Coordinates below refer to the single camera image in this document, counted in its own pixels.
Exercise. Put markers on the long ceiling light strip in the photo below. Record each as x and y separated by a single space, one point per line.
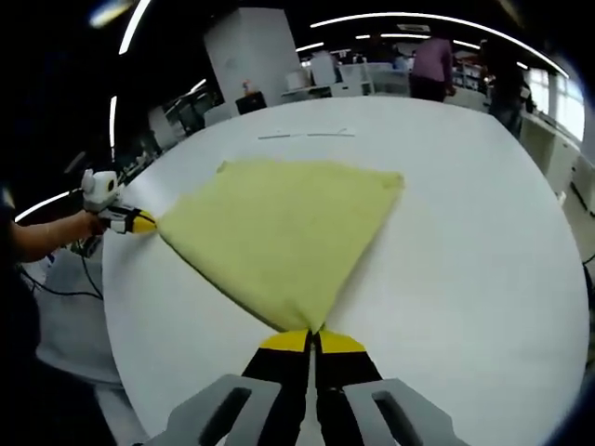
132 28

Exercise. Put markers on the white cabinet row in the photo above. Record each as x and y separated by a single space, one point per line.
353 76

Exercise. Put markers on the grey office cabinet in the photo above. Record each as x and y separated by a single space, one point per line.
162 123

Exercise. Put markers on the arched ceiling light strip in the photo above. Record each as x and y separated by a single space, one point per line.
437 17

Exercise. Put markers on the black box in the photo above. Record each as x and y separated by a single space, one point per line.
251 103

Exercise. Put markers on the yellow blue grey garment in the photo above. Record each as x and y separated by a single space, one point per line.
288 232

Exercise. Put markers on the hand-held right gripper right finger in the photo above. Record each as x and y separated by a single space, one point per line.
353 404

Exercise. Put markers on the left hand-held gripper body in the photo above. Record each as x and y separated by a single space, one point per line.
100 192

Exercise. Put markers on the short ceiling light strip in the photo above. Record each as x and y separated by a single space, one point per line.
113 121
42 206

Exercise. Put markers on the white side counter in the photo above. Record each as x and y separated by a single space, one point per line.
551 153

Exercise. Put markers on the person's left hand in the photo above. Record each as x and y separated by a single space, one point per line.
88 225

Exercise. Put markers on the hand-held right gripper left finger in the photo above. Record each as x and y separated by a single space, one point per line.
260 399

